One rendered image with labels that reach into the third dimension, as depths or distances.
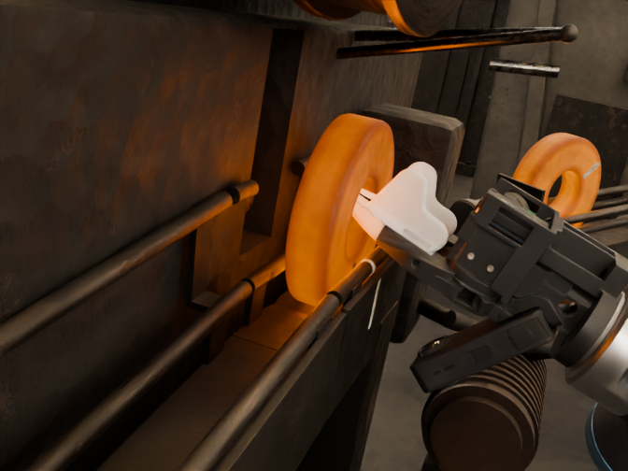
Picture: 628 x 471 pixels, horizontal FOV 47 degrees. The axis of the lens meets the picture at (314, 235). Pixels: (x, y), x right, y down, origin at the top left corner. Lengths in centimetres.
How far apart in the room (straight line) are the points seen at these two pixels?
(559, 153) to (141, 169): 68
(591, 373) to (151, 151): 32
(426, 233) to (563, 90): 270
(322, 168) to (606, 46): 272
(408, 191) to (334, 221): 7
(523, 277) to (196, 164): 23
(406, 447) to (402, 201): 118
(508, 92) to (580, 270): 277
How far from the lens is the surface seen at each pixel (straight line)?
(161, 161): 41
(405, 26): 46
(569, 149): 100
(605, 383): 54
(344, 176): 50
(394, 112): 73
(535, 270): 54
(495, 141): 331
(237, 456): 35
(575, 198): 105
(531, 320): 54
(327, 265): 51
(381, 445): 166
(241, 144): 50
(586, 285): 54
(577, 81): 320
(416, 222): 53
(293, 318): 56
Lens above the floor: 89
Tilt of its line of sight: 18 degrees down
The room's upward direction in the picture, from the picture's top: 10 degrees clockwise
